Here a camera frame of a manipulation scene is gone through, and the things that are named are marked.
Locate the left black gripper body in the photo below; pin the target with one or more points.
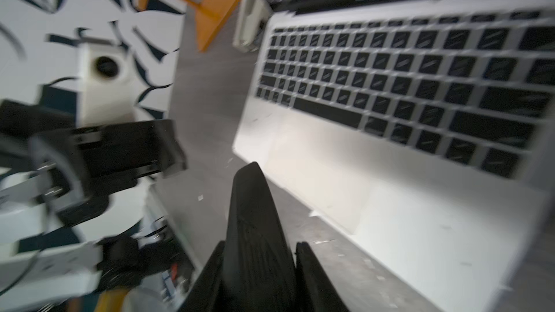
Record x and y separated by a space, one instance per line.
112 158

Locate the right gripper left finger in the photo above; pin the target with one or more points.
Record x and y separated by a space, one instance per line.
253 268

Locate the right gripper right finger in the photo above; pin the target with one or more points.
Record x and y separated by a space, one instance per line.
315 290

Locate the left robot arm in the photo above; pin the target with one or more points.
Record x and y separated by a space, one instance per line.
75 172

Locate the silver laptop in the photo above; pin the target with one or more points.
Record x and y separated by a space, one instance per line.
422 129

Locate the grey stapler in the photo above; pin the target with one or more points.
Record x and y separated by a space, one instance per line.
251 21

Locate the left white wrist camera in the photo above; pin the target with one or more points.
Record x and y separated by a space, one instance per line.
105 84

